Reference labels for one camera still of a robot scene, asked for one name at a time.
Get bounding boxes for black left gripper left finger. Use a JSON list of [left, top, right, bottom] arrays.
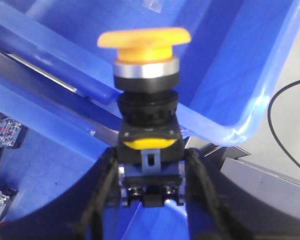
[[73, 147, 120, 240]]

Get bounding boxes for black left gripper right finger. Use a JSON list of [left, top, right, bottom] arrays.
[[184, 148, 250, 240]]

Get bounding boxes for yellow mushroom push button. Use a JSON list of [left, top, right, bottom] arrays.
[[97, 27, 191, 208]]

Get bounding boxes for left blue plastic bin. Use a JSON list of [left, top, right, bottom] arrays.
[[0, 72, 191, 240]]

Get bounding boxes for blue plastic bin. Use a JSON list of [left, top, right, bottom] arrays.
[[0, 0, 300, 146], [0, 72, 191, 240]]

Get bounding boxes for steel divider bar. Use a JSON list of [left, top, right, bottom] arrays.
[[0, 19, 131, 146]]

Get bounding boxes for right blue plastic bin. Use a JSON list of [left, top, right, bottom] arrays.
[[0, 0, 300, 146]]

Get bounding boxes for grey metal table frame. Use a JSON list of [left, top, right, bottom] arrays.
[[184, 136, 300, 191]]

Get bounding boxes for black cable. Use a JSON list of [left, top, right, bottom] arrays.
[[268, 76, 300, 176]]

